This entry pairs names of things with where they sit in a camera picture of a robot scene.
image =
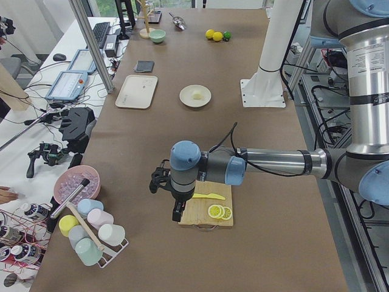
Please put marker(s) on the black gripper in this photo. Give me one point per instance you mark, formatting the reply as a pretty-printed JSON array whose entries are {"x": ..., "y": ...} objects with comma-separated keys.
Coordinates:
[{"x": 180, "y": 198}]

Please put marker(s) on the pale steamed bun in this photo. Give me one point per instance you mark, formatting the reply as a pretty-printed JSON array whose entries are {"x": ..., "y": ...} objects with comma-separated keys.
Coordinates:
[{"x": 196, "y": 96}]

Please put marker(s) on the cream round plate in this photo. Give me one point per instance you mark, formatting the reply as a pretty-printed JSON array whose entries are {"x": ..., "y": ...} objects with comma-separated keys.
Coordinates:
[{"x": 186, "y": 92}]

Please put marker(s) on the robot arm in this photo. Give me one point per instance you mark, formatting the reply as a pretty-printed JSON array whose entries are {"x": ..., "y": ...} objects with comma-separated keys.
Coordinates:
[{"x": 354, "y": 155}]

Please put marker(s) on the cream rectangular tray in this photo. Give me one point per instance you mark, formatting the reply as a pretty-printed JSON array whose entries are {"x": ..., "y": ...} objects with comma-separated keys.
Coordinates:
[{"x": 137, "y": 92}]

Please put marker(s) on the black framed wooden tray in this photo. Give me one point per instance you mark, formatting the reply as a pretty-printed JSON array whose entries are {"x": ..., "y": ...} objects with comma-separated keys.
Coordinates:
[{"x": 154, "y": 17}]

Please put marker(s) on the wooden cutting board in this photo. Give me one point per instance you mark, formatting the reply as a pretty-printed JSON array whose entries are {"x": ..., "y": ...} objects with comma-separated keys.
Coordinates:
[{"x": 196, "y": 209}]

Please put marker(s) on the yellow plastic knife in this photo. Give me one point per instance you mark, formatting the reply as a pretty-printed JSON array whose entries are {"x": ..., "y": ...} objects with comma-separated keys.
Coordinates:
[{"x": 212, "y": 196}]

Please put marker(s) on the lemon slice back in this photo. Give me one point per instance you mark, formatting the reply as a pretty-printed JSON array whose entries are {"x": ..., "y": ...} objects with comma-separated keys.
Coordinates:
[{"x": 227, "y": 214}]

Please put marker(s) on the steel black-tipped rod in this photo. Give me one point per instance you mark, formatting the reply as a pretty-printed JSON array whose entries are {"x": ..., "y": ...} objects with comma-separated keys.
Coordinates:
[{"x": 76, "y": 191}]

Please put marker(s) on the mint green cup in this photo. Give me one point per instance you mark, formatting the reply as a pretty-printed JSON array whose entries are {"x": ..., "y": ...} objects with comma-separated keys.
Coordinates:
[{"x": 88, "y": 252}]

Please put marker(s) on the grey cup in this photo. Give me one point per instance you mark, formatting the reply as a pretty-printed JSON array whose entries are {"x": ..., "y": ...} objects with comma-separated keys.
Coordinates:
[{"x": 76, "y": 234}]

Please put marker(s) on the wooden stick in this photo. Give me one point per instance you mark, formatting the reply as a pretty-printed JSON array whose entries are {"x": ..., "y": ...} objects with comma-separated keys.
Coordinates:
[{"x": 93, "y": 237}]

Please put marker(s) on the yellow cup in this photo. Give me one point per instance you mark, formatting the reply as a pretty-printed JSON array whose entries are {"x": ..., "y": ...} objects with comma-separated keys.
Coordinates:
[{"x": 66, "y": 223}]

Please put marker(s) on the pink bowl with ice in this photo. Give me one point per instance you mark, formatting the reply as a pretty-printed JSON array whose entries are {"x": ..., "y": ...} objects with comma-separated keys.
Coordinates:
[{"x": 72, "y": 178}]

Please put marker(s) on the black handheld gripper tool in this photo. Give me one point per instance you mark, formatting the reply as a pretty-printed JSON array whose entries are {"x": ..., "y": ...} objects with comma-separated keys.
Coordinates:
[{"x": 51, "y": 154}]

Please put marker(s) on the dark grey folded cloth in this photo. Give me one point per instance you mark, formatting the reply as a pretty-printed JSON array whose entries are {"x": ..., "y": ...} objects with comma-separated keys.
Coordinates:
[{"x": 144, "y": 66}]

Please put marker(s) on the near teach pendant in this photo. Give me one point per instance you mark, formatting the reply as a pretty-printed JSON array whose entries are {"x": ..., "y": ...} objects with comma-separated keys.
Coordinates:
[{"x": 67, "y": 86}]

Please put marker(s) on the teach pendant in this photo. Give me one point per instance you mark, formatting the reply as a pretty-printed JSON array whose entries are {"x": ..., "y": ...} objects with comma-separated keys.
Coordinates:
[
  {"x": 67, "y": 86},
  {"x": 82, "y": 61}
]

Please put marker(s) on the mint green bowl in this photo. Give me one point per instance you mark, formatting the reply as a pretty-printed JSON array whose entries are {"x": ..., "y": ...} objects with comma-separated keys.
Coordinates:
[{"x": 157, "y": 36}]

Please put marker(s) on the far teach pendant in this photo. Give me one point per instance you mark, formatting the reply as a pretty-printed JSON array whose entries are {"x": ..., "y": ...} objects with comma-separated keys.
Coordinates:
[{"x": 82, "y": 61}]

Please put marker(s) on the yellow lemon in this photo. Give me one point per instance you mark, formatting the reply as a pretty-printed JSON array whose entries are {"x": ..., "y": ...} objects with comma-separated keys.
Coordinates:
[
  {"x": 209, "y": 34},
  {"x": 217, "y": 36}
]

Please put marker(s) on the wooden mug tree stand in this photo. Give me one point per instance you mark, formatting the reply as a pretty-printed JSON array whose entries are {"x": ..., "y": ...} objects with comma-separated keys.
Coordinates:
[{"x": 145, "y": 33}]

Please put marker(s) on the green lime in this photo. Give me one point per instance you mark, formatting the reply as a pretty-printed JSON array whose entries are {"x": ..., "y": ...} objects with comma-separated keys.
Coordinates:
[{"x": 227, "y": 35}]

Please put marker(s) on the steel scoop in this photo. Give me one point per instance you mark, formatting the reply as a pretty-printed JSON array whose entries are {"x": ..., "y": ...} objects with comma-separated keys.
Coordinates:
[{"x": 178, "y": 21}]

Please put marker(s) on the black computer mouse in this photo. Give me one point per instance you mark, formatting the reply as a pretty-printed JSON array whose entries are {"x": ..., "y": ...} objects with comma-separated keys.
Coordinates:
[{"x": 59, "y": 57}]

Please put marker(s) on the black keyboard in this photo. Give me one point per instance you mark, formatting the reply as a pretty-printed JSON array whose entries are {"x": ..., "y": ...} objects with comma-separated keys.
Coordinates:
[{"x": 100, "y": 32}]

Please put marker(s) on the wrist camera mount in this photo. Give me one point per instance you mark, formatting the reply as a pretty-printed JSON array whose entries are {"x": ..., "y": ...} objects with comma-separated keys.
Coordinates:
[{"x": 160, "y": 178}]

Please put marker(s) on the white wire cup rack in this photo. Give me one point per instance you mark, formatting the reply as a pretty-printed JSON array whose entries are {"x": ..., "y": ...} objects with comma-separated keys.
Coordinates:
[{"x": 111, "y": 252}]

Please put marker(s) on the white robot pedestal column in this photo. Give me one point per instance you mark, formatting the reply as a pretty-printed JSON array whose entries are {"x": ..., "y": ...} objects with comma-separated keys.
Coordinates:
[{"x": 265, "y": 89}]

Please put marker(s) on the aluminium frame post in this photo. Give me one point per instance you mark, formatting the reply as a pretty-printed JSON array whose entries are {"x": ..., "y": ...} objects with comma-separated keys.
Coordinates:
[{"x": 85, "y": 27}]

